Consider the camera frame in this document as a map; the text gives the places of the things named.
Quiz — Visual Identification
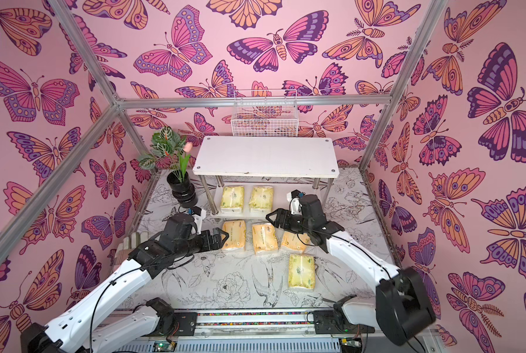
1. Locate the orange tissue pack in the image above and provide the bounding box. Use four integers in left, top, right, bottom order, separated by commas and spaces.
280, 231, 312, 254
252, 223, 279, 255
222, 220, 247, 251

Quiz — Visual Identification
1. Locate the yellow-green tissue pack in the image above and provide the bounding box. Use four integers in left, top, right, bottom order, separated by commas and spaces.
249, 185, 274, 214
288, 254, 316, 291
220, 185, 245, 214

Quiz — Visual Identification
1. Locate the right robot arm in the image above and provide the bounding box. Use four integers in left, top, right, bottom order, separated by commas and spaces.
266, 194, 436, 347

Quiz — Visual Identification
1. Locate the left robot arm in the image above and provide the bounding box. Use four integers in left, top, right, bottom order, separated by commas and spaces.
20, 213, 229, 352

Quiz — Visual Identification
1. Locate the white two-tier shelf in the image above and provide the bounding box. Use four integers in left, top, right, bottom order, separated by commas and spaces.
192, 136, 339, 219

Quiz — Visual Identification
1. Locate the potted plant in black vase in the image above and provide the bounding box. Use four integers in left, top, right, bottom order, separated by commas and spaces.
138, 126, 198, 209

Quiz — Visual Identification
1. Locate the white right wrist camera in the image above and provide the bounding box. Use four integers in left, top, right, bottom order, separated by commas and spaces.
287, 190, 305, 215

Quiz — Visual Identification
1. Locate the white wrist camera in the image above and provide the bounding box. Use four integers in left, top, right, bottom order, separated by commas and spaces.
287, 190, 305, 215
188, 206, 207, 235

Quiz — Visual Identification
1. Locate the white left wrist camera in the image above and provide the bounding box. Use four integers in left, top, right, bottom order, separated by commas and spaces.
188, 206, 207, 235

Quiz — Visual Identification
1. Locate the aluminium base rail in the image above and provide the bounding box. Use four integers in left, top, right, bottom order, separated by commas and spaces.
93, 307, 446, 352

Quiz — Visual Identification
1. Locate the white wire basket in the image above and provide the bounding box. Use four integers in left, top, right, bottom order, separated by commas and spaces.
228, 88, 300, 138

